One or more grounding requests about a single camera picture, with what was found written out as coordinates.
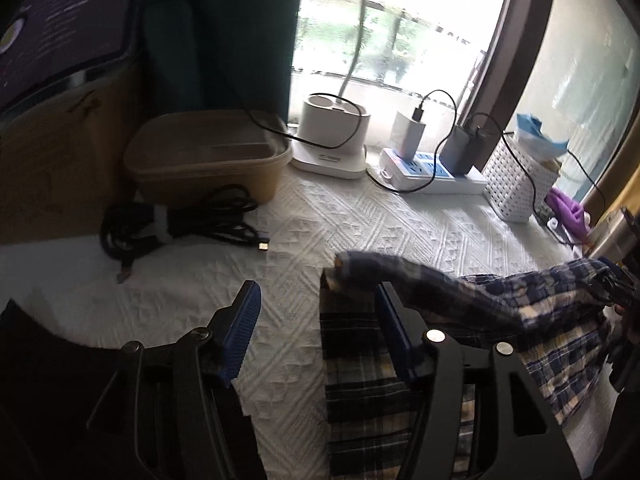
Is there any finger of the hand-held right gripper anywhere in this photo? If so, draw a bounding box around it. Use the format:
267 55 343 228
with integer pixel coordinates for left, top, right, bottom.
595 259 631 306

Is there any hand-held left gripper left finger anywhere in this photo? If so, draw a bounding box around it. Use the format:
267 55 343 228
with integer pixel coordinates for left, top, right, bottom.
85 280 266 480

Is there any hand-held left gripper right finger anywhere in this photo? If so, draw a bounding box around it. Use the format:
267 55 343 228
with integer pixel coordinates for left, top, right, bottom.
375 282 583 480

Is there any plaid flannel shirt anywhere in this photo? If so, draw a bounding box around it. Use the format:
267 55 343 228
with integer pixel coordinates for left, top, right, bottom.
320 250 626 480

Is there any steel tumbler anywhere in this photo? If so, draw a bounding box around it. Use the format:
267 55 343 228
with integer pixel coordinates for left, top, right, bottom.
585 207 640 261

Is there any purple cloth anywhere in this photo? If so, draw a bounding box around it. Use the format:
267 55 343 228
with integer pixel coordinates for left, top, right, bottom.
545 187 588 236

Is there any white textured bed cover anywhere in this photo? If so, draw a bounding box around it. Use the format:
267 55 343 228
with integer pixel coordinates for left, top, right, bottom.
0 160 621 480

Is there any white perforated basket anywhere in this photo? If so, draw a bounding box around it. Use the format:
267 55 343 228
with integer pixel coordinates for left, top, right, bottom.
482 132 561 223

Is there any white power strip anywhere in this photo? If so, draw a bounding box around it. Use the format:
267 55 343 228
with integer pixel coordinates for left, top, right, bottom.
377 147 488 196

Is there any blue face mask pack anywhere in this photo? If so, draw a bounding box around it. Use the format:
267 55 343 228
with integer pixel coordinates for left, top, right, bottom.
515 112 571 158

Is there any brown food container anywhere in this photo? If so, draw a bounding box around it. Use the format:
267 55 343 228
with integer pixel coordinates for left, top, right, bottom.
124 109 293 206

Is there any white desk lamp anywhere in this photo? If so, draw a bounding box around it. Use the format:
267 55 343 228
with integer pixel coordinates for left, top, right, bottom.
290 0 373 180

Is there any black charger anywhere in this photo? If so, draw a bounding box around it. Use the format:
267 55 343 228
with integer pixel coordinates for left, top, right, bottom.
439 125 485 175

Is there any white charger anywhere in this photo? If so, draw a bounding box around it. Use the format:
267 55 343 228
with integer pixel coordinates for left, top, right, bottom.
390 109 426 158

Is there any black folded cloth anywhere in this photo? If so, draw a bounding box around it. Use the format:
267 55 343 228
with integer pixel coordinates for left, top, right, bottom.
0 299 268 480

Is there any cardboard box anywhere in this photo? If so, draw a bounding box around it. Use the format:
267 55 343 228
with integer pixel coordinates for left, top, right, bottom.
0 55 151 246

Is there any tablet with purple screen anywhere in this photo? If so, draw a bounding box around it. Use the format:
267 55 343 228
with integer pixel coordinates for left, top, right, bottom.
0 0 143 111

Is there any long black charging cable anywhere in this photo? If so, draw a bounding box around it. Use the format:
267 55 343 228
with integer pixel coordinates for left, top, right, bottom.
455 111 601 248

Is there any black cable bundle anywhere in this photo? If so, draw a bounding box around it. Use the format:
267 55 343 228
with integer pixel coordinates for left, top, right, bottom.
100 185 273 283

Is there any short black charger cable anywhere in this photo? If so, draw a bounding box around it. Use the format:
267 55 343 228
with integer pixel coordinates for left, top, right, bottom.
367 90 457 193

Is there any dark window frame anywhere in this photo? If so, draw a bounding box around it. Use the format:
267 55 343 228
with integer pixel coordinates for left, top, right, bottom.
467 0 558 171

